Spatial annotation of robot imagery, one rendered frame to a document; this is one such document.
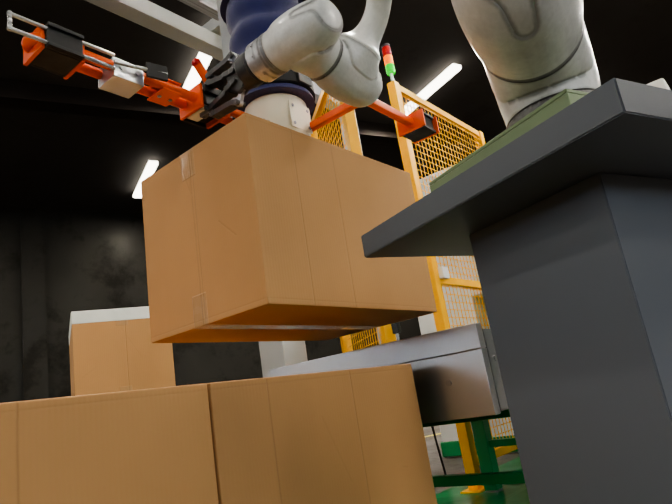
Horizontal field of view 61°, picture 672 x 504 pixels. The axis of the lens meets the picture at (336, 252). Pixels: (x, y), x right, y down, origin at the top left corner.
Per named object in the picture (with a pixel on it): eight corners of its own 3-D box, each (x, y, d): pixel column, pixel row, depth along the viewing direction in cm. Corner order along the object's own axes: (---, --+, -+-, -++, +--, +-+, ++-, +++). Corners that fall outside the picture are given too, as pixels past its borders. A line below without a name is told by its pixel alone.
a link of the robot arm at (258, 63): (263, 63, 115) (243, 76, 119) (294, 78, 122) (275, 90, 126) (258, 24, 117) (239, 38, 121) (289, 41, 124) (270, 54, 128)
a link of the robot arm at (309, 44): (257, 57, 114) (303, 91, 123) (314, 17, 105) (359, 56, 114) (259, 17, 118) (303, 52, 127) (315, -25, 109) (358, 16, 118)
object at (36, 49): (67, 80, 115) (66, 58, 116) (85, 63, 110) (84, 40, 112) (22, 65, 108) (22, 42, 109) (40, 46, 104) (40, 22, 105)
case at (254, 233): (326, 340, 175) (309, 217, 186) (437, 312, 151) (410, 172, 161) (150, 343, 131) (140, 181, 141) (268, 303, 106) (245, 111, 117)
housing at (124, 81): (128, 100, 124) (126, 81, 125) (145, 85, 120) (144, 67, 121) (97, 89, 118) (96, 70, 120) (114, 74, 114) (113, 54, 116)
